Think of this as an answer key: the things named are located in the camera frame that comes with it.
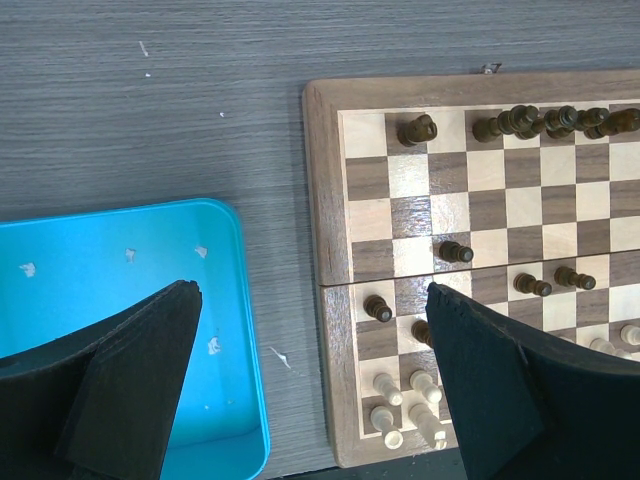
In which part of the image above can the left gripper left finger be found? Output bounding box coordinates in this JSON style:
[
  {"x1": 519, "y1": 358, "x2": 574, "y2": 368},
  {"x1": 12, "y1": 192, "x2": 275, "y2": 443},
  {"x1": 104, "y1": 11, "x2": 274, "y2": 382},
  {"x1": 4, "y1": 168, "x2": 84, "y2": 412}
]
[{"x1": 1, "y1": 280, "x2": 203, "y2": 479}]

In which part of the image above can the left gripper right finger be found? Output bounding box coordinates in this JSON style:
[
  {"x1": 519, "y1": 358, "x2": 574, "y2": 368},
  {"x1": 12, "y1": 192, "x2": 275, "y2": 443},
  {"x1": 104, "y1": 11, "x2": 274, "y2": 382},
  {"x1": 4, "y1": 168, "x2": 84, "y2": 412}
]
[{"x1": 426, "y1": 283, "x2": 639, "y2": 479}]

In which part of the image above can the dark bishop chess piece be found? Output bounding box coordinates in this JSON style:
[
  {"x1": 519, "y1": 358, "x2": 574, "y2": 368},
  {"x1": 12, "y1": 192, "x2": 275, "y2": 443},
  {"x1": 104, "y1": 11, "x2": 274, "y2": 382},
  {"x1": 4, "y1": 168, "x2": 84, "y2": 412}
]
[{"x1": 574, "y1": 107, "x2": 610, "y2": 131}]

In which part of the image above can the dark knight chess piece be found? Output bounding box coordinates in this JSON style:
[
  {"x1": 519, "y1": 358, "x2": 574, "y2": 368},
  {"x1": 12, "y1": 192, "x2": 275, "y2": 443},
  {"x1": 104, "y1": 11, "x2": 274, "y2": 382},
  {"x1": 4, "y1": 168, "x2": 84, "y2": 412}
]
[{"x1": 584, "y1": 108, "x2": 640, "y2": 140}]

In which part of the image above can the dark pawn centre board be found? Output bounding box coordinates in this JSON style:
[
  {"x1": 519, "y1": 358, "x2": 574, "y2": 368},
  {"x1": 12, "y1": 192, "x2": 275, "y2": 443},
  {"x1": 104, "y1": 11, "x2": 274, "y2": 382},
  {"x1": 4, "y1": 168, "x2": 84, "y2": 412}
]
[{"x1": 439, "y1": 241, "x2": 474, "y2": 263}]

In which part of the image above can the wooden chess board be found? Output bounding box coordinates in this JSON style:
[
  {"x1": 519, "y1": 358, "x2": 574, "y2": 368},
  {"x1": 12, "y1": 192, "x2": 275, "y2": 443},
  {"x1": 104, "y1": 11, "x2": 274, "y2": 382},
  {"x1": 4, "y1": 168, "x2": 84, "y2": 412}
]
[{"x1": 302, "y1": 70, "x2": 639, "y2": 467}]

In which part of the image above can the dark queen chess piece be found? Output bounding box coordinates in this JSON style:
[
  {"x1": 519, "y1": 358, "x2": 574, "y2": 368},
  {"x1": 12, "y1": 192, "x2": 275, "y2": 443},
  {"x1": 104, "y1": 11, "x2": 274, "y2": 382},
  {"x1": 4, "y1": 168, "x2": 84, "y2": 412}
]
[{"x1": 516, "y1": 105, "x2": 578, "y2": 140}]

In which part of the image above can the dark king chess piece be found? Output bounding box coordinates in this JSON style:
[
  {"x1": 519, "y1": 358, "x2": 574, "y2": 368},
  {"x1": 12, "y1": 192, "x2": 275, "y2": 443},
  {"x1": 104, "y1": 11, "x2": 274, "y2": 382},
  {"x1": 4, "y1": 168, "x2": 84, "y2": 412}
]
[{"x1": 472, "y1": 105, "x2": 539, "y2": 143}]

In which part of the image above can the white pawn right group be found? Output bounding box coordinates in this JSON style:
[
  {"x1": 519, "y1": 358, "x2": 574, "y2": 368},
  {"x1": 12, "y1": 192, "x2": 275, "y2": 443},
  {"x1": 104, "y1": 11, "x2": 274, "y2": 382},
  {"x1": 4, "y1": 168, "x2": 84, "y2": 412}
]
[{"x1": 589, "y1": 338, "x2": 616, "y2": 355}]

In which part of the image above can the dark pawn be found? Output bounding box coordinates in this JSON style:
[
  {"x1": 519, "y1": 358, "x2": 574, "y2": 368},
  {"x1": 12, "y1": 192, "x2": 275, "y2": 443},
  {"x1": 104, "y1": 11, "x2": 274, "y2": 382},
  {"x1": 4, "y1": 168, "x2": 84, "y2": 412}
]
[
  {"x1": 554, "y1": 266, "x2": 597, "y2": 290},
  {"x1": 411, "y1": 320, "x2": 433, "y2": 348},
  {"x1": 513, "y1": 273, "x2": 552, "y2": 297}
]

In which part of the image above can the white pawn far right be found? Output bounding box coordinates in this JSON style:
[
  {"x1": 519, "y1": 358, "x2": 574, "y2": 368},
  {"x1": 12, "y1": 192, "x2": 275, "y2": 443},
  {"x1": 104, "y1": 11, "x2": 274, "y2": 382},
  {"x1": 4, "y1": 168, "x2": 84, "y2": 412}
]
[{"x1": 620, "y1": 324, "x2": 640, "y2": 346}]

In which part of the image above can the dark pawn lower left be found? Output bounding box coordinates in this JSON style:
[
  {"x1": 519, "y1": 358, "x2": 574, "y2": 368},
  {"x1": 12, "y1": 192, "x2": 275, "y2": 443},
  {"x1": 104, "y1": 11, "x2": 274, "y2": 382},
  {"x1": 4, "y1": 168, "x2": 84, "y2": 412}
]
[{"x1": 411, "y1": 320, "x2": 433, "y2": 348}]

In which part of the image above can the blue plastic tray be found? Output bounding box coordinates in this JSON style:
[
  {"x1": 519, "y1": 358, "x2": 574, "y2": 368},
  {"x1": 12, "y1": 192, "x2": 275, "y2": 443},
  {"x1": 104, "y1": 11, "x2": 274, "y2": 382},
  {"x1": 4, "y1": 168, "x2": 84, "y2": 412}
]
[{"x1": 1, "y1": 199, "x2": 271, "y2": 479}]

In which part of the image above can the dark pawn middle right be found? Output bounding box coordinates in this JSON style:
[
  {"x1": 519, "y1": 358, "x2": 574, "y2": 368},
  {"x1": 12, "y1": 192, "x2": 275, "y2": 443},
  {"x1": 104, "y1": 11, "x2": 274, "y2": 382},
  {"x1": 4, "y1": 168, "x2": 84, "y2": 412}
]
[{"x1": 554, "y1": 266, "x2": 597, "y2": 290}]

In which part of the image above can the white back piece left corner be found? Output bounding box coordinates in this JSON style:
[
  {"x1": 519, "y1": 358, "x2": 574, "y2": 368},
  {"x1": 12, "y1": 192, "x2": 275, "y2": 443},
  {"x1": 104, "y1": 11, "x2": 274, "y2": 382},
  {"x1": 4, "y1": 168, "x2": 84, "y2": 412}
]
[{"x1": 370, "y1": 406, "x2": 404, "y2": 450}]

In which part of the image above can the white pawn front left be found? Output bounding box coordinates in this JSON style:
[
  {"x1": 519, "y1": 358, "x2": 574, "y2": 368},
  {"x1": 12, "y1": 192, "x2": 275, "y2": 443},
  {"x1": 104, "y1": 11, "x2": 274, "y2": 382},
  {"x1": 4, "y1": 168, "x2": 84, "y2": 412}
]
[{"x1": 373, "y1": 373, "x2": 404, "y2": 406}]

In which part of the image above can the dark pawn left edge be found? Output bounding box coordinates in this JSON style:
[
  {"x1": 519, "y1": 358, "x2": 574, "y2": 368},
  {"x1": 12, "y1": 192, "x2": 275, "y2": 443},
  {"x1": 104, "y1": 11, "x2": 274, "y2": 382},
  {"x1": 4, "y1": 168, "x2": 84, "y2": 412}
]
[{"x1": 363, "y1": 295, "x2": 393, "y2": 323}]

